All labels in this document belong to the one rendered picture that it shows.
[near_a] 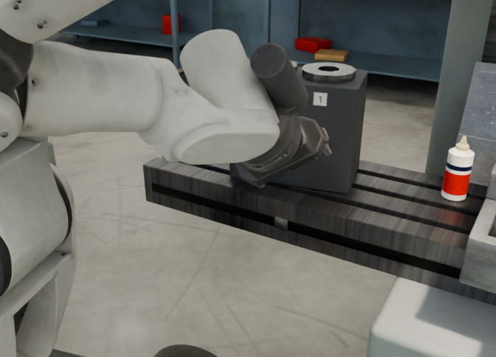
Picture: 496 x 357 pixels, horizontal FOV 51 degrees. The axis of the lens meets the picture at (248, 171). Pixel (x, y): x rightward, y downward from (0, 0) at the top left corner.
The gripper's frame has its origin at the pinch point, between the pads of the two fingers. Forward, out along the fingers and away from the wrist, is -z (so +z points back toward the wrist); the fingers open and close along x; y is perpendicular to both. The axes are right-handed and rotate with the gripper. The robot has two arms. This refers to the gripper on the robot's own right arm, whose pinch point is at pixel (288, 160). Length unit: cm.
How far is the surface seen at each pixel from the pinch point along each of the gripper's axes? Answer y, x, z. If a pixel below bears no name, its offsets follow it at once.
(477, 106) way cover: 8, 35, -43
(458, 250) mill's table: -19.1, 15.7, -13.4
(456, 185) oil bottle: -8.8, 21.1, -22.6
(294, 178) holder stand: 3.4, -2.5, -19.0
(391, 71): 156, 66, -346
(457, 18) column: 25, 40, -37
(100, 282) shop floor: 32, -106, -122
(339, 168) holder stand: 1.0, 5.2, -17.7
